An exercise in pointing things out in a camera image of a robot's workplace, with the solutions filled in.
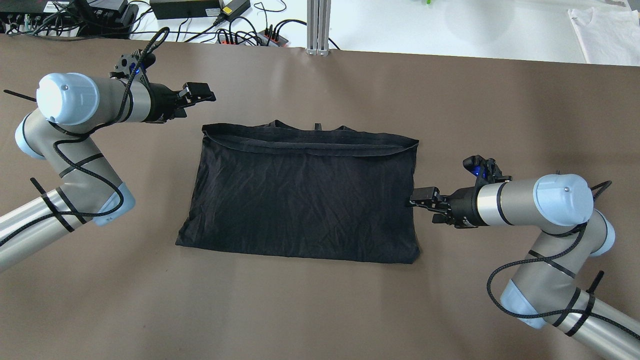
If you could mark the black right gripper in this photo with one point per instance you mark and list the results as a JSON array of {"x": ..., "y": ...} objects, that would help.
[{"x": 464, "y": 205}]

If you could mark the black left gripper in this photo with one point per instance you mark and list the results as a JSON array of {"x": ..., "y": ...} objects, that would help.
[{"x": 161, "y": 103}]

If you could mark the black printed t-shirt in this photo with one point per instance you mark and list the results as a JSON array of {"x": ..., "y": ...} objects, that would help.
[{"x": 276, "y": 190}]

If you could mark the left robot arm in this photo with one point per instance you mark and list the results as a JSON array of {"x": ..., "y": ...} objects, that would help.
[{"x": 70, "y": 107}]

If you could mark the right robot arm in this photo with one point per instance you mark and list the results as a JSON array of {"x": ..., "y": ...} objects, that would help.
[{"x": 540, "y": 289}]

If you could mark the black power adapter brick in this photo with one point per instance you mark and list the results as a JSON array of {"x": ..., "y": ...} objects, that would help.
[{"x": 182, "y": 9}]

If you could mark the white t-shirt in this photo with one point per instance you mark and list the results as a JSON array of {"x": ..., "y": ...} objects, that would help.
[{"x": 607, "y": 37}]

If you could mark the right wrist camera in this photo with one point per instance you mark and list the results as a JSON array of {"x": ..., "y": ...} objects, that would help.
[{"x": 485, "y": 167}]

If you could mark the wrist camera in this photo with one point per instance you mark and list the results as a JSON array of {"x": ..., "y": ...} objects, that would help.
[
  {"x": 135, "y": 63},
  {"x": 485, "y": 167}
]

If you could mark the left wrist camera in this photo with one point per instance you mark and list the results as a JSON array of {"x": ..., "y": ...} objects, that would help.
[{"x": 135, "y": 63}]

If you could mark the aluminium frame post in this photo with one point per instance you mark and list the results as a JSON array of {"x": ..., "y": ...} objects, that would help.
[{"x": 318, "y": 26}]

